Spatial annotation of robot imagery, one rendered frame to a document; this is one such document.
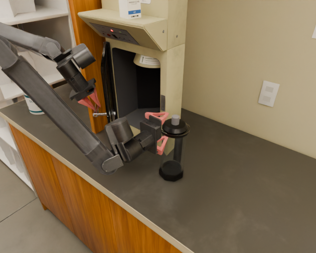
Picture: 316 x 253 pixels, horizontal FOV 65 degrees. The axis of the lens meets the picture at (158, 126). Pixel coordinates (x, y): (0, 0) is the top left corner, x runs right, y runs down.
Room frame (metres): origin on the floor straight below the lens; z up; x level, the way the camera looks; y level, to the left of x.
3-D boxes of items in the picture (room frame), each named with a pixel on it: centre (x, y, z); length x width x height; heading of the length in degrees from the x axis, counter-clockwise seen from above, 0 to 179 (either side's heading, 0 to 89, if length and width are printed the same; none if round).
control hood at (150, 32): (0.90, 0.13, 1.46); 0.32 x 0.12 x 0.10; 51
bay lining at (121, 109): (1.04, 0.02, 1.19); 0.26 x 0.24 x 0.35; 51
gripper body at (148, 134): (0.61, 0.04, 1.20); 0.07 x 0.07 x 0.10; 51
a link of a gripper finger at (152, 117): (0.66, 0.00, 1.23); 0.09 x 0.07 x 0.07; 141
